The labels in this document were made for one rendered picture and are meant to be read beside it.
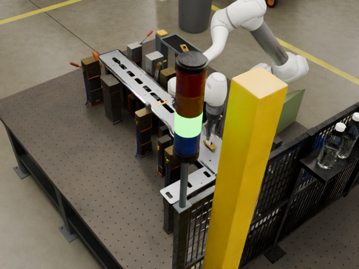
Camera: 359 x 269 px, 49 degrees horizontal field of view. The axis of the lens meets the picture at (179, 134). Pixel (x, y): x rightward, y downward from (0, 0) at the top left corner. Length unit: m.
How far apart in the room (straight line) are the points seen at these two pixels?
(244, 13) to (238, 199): 1.33
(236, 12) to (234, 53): 2.70
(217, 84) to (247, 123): 0.93
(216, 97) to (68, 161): 1.10
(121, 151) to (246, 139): 1.66
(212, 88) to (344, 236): 1.10
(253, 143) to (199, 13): 4.25
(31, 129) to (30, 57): 2.22
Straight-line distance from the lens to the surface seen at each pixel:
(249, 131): 0.98
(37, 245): 3.10
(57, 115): 2.93
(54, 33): 5.40
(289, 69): 2.64
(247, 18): 2.29
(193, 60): 0.86
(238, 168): 1.08
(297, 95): 2.75
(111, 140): 2.67
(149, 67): 2.71
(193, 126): 0.95
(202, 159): 2.13
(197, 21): 5.23
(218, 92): 1.90
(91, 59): 2.79
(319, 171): 1.60
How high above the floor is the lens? 2.54
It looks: 43 degrees down
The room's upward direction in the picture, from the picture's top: 3 degrees clockwise
